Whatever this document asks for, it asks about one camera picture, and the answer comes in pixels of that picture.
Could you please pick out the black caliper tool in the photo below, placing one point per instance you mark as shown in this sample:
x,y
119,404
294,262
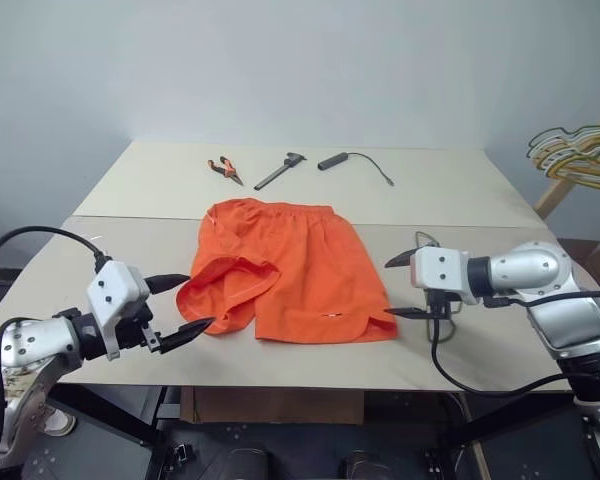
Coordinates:
x,y
275,175

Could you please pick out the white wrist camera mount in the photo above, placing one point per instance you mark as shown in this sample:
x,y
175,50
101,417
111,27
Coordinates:
x,y
115,290
440,267

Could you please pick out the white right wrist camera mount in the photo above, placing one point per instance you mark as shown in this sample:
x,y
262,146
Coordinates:
x,y
440,267

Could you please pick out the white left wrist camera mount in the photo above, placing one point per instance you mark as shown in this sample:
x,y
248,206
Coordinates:
x,y
115,290

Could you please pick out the bundle of clothes hangers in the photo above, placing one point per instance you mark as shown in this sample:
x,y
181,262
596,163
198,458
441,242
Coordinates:
x,y
580,177

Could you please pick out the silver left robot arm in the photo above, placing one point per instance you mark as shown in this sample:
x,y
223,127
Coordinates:
x,y
30,345

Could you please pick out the dark rounded shape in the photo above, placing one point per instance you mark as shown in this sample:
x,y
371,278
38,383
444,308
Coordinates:
x,y
247,465

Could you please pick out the black table frame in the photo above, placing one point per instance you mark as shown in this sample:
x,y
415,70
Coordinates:
x,y
130,425

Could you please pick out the flat cardboard sheet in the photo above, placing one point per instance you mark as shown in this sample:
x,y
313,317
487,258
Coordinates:
x,y
270,405

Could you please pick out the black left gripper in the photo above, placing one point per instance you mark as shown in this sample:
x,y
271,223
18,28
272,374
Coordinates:
x,y
135,335

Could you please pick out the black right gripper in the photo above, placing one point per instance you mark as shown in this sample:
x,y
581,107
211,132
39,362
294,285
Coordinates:
x,y
439,302

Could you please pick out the wooden clothes rack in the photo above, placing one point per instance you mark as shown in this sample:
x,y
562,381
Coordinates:
x,y
555,195

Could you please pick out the orange shorts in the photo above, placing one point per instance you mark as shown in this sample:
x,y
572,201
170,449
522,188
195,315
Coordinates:
x,y
305,260

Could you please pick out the white tape roll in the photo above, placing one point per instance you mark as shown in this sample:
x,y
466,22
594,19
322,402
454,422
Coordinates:
x,y
66,429

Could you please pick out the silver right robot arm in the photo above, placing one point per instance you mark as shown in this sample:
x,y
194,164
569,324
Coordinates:
x,y
530,270

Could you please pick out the open cardboard box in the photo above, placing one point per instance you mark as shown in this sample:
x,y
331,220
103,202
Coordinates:
x,y
580,247

